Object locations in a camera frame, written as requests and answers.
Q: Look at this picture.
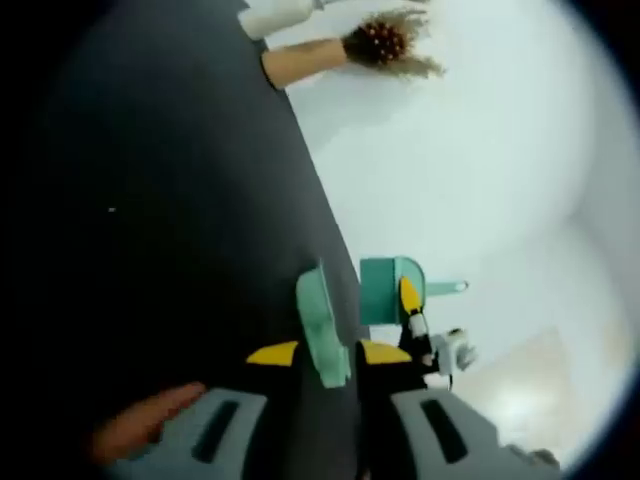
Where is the green dustpan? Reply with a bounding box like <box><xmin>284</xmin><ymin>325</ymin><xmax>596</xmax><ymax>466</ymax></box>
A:
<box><xmin>295</xmin><ymin>257</ymin><xmax>352</xmax><ymax>391</ymax></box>

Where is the tan dried flower bouquet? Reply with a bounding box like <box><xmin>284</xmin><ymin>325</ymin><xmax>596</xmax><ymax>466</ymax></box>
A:
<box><xmin>341</xmin><ymin>2</ymin><xmax>447</xmax><ymax>82</ymax></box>

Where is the green broom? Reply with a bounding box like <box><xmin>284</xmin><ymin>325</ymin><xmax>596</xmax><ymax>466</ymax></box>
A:
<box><xmin>358</xmin><ymin>255</ymin><xmax>471</xmax><ymax>328</ymax></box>

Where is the white vase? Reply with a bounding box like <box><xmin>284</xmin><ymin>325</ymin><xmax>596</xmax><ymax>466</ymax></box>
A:
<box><xmin>236</xmin><ymin>0</ymin><xmax>329</xmax><ymax>42</ymax></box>

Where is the beige vase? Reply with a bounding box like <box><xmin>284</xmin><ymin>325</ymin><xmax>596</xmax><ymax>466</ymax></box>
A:
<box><xmin>260</xmin><ymin>36</ymin><xmax>352</xmax><ymax>92</ymax></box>

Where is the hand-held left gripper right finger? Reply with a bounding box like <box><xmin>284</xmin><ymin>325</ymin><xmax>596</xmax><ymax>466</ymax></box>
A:
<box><xmin>355</xmin><ymin>339</ymin><xmax>561</xmax><ymax>480</ymax></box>

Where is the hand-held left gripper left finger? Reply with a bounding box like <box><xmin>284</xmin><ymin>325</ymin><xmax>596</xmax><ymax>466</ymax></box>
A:
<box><xmin>113</xmin><ymin>340</ymin><xmax>304</xmax><ymax>480</ymax></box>

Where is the person's left hand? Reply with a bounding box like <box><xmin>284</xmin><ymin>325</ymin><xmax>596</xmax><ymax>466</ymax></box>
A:
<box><xmin>93</xmin><ymin>381</ymin><xmax>208</xmax><ymax>460</ymax></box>

